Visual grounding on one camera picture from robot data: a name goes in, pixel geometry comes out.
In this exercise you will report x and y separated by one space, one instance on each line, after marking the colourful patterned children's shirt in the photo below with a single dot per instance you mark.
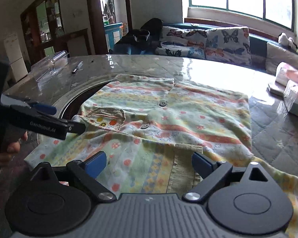
149 129

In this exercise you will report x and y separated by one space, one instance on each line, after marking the black pen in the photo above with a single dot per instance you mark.
77 67

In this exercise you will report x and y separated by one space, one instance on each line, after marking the pink green tissue pack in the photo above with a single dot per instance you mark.
291 97

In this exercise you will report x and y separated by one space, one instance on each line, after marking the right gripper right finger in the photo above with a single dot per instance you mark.
214 175

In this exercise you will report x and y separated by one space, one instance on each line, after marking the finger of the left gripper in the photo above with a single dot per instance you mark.
41 107
75 127

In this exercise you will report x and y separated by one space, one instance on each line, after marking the black bag on sofa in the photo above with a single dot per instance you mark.
140 41

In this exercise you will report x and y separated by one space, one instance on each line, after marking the dark wooden cabinet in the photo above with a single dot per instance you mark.
55 25

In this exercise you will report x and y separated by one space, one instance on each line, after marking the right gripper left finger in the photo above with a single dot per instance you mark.
83 176

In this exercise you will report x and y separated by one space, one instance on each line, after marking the butterfly print cushion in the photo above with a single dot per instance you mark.
229 45
177 42

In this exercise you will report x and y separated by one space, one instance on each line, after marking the person's left hand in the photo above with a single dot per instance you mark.
12 149

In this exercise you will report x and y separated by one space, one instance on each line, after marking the grey plain cushion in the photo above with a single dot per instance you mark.
277 54

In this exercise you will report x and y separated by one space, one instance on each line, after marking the clear plastic box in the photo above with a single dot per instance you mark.
49 66

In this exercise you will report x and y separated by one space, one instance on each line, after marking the turquoise cabinet in doorway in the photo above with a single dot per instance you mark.
113 33

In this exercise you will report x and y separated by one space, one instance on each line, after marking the grey notebook under packs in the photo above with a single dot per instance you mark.
276 89

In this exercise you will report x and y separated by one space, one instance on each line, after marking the white plush toy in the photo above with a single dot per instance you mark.
286 42

